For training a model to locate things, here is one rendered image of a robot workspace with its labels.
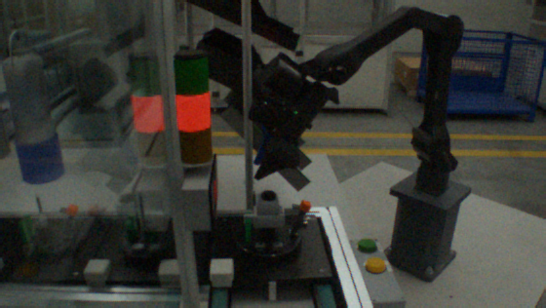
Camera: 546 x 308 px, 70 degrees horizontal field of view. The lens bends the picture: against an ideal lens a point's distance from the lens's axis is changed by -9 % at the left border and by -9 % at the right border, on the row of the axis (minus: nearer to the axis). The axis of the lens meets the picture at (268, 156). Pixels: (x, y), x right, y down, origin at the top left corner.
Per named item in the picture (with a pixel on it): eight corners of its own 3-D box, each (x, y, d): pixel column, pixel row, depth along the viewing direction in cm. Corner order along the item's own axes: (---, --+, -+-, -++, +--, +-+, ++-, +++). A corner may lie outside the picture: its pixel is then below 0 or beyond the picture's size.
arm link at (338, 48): (440, 27, 86) (422, -18, 81) (464, 33, 79) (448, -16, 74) (329, 102, 86) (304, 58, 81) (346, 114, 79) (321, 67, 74)
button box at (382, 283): (374, 258, 98) (377, 237, 96) (402, 323, 79) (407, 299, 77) (345, 260, 98) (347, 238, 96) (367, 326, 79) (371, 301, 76)
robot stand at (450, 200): (456, 256, 105) (472, 187, 97) (430, 284, 95) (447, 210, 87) (408, 235, 114) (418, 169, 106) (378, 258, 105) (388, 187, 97)
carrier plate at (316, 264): (315, 220, 105) (315, 212, 104) (332, 284, 83) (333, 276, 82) (216, 223, 104) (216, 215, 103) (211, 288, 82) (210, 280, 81)
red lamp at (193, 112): (212, 119, 63) (211, 87, 62) (210, 131, 59) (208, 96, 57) (178, 120, 63) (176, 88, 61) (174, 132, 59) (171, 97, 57)
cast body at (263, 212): (283, 216, 93) (283, 187, 90) (284, 227, 88) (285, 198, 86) (244, 217, 92) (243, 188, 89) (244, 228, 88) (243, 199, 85)
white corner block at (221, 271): (234, 273, 86) (233, 257, 85) (234, 288, 82) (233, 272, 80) (212, 274, 86) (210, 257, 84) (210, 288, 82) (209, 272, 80)
